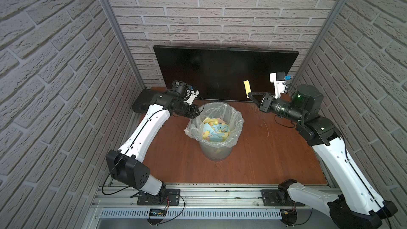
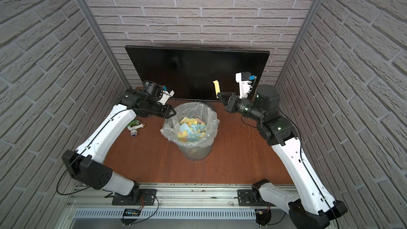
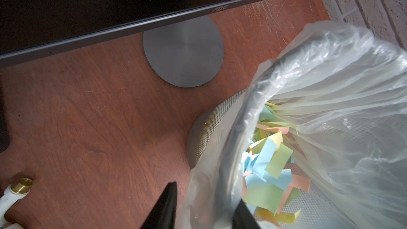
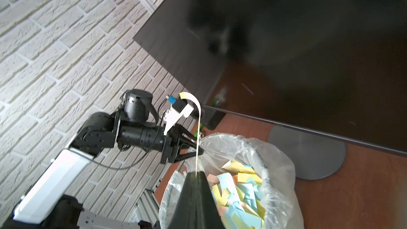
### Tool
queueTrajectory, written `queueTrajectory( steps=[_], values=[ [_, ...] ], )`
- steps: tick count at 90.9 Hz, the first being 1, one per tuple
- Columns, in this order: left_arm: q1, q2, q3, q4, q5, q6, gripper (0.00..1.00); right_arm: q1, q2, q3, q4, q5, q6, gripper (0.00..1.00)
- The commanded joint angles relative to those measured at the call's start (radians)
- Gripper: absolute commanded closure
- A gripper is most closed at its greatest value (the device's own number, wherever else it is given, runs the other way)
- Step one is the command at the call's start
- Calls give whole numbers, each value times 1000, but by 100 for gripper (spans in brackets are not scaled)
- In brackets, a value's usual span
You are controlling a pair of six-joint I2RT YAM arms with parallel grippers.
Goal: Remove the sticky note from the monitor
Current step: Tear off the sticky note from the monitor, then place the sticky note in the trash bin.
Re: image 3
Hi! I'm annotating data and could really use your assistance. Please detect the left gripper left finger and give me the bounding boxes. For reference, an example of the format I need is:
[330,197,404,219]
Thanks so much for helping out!
[140,182,178,229]

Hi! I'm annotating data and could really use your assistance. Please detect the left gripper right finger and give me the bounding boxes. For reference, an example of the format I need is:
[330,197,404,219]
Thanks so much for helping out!
[232,199,260,229]

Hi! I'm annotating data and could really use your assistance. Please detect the pile of discarded sticky notes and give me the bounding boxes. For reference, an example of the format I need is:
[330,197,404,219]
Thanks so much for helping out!
[241,102,311,228]

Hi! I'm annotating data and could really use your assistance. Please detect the round grey monitor base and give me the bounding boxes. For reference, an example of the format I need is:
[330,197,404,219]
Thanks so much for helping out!
[143,16,224,88]

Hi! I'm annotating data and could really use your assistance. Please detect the black box under monitor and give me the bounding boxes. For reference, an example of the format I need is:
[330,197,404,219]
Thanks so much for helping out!
[0,90,10,153]

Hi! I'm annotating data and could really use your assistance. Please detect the black flat monitor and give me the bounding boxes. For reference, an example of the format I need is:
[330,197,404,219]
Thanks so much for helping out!
[1,0,263,68]

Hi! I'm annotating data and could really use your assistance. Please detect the clear plastic bin liner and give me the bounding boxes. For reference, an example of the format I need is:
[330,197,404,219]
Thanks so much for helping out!
[176,21,407,229]

